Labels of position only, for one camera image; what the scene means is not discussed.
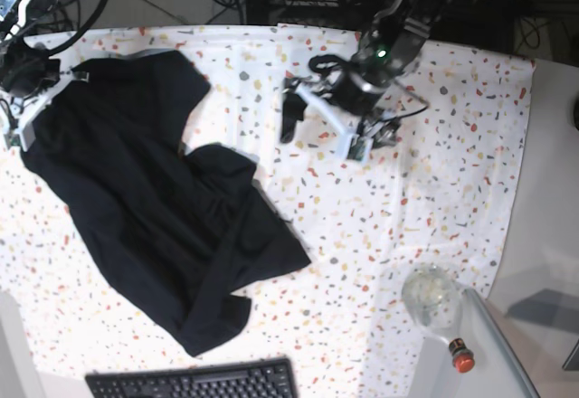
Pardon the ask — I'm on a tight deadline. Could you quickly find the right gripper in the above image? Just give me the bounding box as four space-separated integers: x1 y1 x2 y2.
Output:
1 47 72 152

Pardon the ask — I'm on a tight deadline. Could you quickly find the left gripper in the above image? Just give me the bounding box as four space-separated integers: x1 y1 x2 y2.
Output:
280 54 402 163

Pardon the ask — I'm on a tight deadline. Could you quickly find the black t-shirt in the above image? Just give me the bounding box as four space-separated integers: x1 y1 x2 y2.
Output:
22 51 310 356

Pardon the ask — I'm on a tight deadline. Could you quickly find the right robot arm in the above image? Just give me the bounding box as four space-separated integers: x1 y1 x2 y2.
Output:
1 0 109 152

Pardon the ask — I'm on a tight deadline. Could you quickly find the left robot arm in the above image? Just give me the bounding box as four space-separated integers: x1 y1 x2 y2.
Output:
280 0 451 162

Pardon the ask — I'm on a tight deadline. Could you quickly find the terrazzo pattern tablecloth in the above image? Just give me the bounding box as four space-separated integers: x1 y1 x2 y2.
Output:
1 24 536 397

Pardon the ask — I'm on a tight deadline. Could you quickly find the clear glass bottle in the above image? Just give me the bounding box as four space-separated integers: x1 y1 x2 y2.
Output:
401 264 463 345

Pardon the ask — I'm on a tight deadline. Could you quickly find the black computer keyboard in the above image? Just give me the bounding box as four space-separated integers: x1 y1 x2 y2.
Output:
85 358 299 398

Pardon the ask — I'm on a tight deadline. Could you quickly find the red bottle cap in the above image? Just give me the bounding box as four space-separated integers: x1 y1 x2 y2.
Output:
448 338 475 374

